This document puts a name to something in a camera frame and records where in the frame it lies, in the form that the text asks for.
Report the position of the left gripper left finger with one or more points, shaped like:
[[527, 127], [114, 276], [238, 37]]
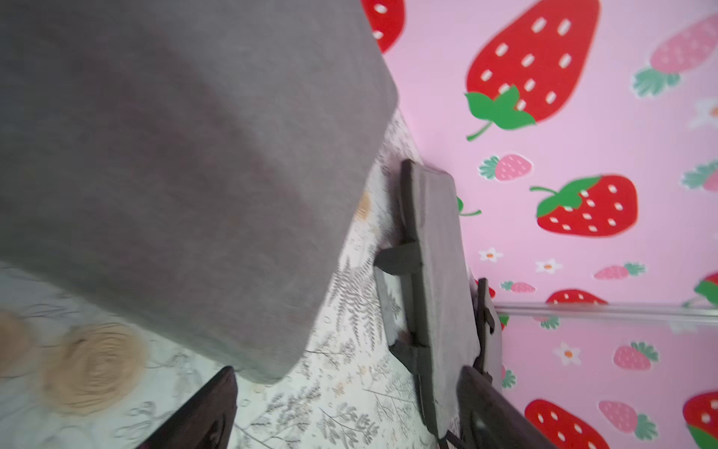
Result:
[[204, 421]]

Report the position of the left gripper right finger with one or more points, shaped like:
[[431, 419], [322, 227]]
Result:
[[488, 420]]

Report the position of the grey laptop bag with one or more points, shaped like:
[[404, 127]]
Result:
[[489, 362], [428, 296], [192, 165]]

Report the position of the floral patterned table mat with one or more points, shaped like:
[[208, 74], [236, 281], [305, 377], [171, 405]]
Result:
[[76, 376]]

